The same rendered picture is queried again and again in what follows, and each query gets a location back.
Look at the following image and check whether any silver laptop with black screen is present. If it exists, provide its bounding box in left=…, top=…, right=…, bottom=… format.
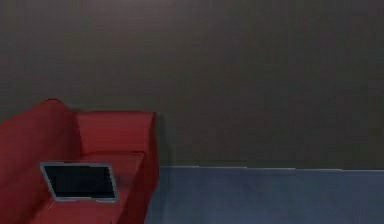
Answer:
left=39, top=161, right=120, bottom=204

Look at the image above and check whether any red sofa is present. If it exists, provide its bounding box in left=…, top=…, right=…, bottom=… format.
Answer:
left=0, top=98, right=160, bottom=224

